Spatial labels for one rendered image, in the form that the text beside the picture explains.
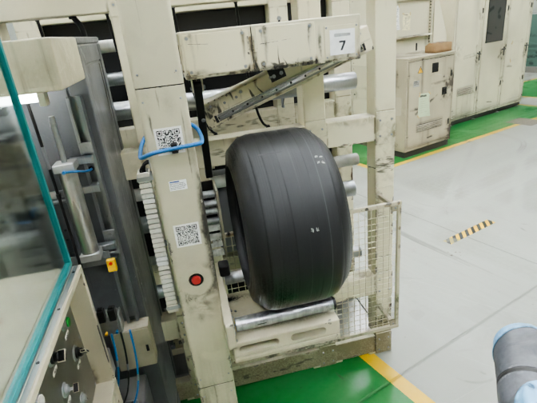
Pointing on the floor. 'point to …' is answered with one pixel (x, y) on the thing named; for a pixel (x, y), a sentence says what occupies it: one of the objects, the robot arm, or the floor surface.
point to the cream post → (195, 204)
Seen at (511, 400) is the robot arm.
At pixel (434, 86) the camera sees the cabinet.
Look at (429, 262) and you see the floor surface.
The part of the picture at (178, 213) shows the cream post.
